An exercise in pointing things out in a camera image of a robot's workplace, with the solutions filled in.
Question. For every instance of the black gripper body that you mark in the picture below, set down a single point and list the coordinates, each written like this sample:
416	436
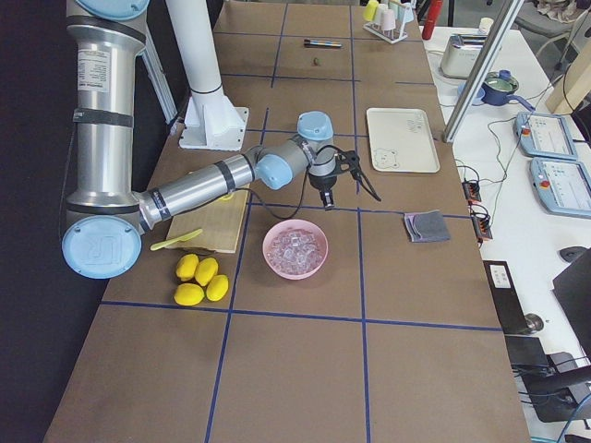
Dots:
321	185

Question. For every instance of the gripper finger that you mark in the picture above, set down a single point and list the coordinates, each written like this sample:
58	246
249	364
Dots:
323	198
329	199

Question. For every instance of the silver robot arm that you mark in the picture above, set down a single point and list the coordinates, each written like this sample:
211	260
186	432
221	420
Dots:
105	218

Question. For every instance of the pink bowl of ice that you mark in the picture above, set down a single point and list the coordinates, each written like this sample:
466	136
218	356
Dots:
295	249

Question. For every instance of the yellow cup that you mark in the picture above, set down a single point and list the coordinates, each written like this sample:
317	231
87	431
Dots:
370	10

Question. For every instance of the white cup rack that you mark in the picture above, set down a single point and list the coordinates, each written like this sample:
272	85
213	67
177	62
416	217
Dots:
405	12

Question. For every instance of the pink cup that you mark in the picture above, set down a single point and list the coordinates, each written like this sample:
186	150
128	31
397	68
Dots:
387	20

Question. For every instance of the cream bear tray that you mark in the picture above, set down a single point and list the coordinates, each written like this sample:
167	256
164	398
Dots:
400	141

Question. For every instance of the lemon slices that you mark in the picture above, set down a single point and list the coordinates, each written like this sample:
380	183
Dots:
226	197

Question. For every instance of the grey folded cloth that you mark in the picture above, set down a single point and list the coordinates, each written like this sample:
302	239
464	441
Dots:
426	227

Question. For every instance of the wooden cutting board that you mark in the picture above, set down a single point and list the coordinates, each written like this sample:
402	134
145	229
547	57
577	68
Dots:
220	221

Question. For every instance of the black orange usb hub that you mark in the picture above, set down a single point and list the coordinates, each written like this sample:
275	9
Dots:
471	191
481	225

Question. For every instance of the steel muddler black tip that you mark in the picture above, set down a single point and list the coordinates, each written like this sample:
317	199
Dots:
322	44

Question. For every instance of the yellow plastic knife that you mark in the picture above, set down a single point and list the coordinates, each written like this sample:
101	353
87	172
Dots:
179	239

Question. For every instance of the silver toaster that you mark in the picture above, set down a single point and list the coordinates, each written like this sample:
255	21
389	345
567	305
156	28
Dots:
460	54

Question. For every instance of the blue saucepan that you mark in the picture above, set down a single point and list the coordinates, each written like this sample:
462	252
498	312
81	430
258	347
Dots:
500	88

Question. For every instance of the red bottle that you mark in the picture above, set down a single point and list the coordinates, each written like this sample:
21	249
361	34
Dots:
433	14

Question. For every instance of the teach pendant tablet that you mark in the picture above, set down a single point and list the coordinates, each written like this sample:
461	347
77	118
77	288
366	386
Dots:
563	187
545	135

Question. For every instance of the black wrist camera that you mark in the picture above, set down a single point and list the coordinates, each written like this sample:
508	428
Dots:
347	162

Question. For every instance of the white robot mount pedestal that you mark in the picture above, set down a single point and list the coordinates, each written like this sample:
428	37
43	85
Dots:
212	122

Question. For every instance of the aluminium frame post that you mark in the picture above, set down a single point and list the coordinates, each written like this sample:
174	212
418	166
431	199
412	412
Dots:
501	25

